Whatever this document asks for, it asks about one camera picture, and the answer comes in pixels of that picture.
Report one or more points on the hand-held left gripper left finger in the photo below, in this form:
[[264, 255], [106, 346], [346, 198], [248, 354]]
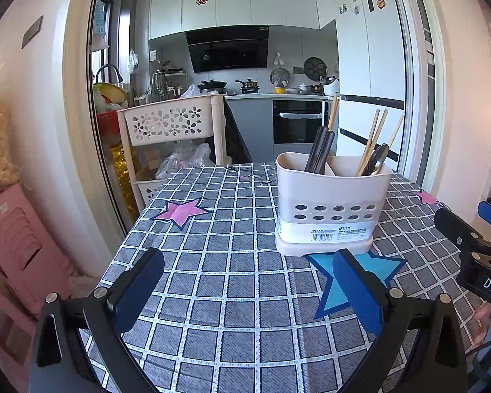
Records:
[[139, 290]]

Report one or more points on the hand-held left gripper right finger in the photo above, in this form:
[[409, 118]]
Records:
[[360, 290]]

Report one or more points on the beige plastic utensil holder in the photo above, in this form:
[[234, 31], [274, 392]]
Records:
[[331, 196]]

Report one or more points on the black chopsticks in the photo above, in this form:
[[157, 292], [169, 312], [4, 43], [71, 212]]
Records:
[[316, 151]]

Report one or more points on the person's right hand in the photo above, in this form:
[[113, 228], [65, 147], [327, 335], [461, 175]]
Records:
[[485, 321]]

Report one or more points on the grey checked tablecloth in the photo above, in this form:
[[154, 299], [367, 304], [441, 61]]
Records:
[[229, 233]]

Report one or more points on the gold foil package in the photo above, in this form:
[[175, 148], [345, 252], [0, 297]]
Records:
[[125, 172]]

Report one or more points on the pink folding stool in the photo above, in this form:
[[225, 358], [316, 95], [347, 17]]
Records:
[[20, 245], [6, 327]]

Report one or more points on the clear plastic bag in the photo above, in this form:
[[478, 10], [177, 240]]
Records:
[[184, 159]]

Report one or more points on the red bucket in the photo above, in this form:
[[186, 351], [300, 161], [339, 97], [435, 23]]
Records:
[[108, 123]]

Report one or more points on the beige plastic storage cart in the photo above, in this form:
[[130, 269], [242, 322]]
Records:
[[167, 120]]

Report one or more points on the black built-in oven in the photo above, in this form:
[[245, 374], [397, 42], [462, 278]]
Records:
[[298, 125]]

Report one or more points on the white rice cooker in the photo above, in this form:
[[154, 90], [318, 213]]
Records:
[[331, 86]]

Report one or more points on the grey lower kitchen cabinet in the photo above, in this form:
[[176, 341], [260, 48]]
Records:
[[253, 127]]

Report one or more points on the white refrigerator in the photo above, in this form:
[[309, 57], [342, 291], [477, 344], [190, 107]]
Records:
[[368, 57]]

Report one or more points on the bag of puffed balls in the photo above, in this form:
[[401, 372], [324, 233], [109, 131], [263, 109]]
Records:
[[0, 151]]

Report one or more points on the small metal pot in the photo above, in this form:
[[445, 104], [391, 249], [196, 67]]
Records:
[[316, 89]]

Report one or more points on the white plastic bag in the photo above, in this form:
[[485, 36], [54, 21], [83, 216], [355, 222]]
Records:
[[193, 91]]

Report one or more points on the round black pan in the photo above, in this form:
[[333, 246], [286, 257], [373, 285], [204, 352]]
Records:
[[315, 68]]

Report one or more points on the black wok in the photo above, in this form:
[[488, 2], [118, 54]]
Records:
[[212, 85]]

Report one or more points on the metal kitchen faucet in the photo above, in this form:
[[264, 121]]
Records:
[[106, 68]]

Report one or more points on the round metal steamer rack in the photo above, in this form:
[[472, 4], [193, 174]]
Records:
[[279, 77]]

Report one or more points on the hanging plastic bag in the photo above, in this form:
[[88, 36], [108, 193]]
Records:
[[133, 62]]

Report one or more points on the metal cooking pot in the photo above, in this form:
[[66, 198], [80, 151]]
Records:
[[247, 84]]

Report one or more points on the black range hood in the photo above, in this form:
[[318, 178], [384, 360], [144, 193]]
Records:
[[229, 51]]

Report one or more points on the white upper kitchen cabinets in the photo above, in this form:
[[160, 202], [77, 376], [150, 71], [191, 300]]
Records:
[[233, 8]]

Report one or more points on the grey wall switch plate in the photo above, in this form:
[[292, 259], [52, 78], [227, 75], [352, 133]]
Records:
[[32, 32]]

